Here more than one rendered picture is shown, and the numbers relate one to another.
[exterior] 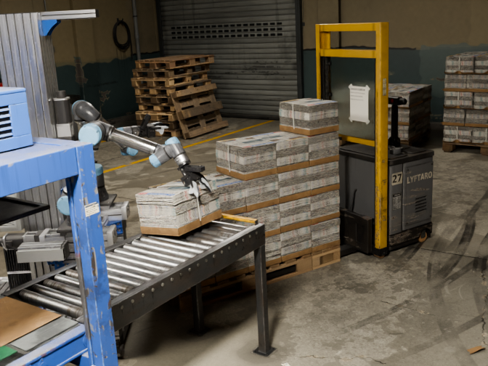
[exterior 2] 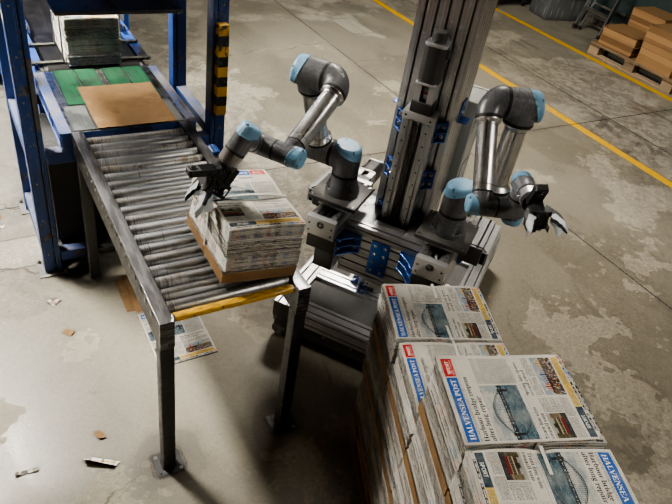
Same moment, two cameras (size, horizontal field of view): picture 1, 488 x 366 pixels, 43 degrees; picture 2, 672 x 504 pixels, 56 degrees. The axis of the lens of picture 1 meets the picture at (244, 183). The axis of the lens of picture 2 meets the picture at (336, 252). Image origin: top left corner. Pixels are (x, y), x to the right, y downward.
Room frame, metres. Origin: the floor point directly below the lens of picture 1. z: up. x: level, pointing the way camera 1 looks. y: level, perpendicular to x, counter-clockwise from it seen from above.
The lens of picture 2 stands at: (4.30, -1.29, 2.28)
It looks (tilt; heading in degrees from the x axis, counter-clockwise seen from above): 37 degrees down; 109
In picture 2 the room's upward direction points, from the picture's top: 10 degrees clockwise
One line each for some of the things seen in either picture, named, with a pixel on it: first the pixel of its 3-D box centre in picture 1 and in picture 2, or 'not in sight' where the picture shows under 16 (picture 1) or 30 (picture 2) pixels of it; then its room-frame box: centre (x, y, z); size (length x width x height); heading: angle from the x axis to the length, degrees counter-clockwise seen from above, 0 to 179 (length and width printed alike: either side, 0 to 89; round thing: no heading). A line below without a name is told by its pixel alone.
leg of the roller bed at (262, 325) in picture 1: (261, 298); (166, 408); (3.34, -0.07, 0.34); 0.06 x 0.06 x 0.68; 54
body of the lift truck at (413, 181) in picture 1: (383, 192); not in sight; (5.17, -1.20, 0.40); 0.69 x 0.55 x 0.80; 32
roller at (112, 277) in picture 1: (110, 277); (157, 172); (2.75, 0.66, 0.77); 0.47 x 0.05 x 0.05; 54
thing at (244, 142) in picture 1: (245, 141); (515, 396); (4.42, -0.03, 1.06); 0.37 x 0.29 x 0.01; 33
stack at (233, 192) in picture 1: (234, 230); (444, 489); (4.35, 0.09, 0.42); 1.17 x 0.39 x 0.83; 122
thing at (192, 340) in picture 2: not in sight; (176, 332); (2.94, 0.53, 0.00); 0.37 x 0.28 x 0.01; 144
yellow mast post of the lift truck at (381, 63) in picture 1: (380, 139); not in sight; (4.69, -1.07, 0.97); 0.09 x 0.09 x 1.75; 32
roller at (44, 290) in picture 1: (67, 299); (140, 144); (2.54, 0.81, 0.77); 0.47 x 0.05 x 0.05; 54
